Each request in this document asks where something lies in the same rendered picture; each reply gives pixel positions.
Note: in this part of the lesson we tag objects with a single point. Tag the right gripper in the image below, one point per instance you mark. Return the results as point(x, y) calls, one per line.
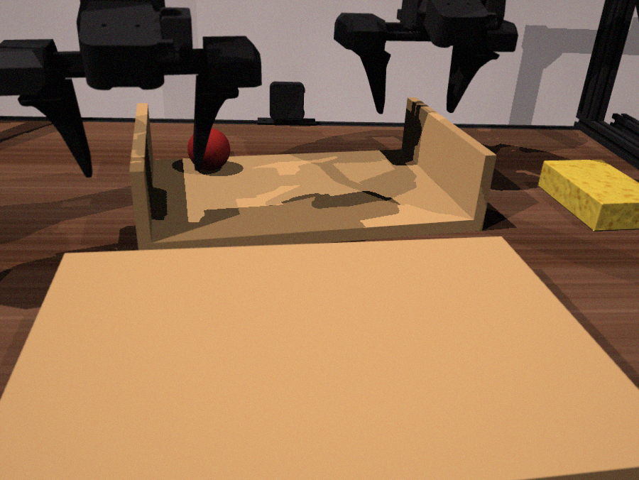
point(29, 68)

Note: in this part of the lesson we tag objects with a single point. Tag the red ball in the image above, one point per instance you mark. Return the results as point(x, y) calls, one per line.
point(217, 151)

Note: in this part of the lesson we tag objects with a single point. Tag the tan wooden tray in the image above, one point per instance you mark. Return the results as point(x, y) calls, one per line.
point(438, 183)

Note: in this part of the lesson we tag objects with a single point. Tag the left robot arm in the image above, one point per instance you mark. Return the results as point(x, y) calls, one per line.
point(458, 22)

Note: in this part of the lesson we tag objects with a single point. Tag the yellow sponge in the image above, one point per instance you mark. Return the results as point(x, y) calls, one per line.
point(595, 192)

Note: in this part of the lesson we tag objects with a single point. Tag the tan flat board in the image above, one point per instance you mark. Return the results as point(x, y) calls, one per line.
point(429, 359)

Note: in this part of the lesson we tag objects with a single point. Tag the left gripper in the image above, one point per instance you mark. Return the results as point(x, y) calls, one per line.
point(365, 34)

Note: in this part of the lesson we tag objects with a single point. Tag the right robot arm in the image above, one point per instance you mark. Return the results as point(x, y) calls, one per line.
point(121, 43)

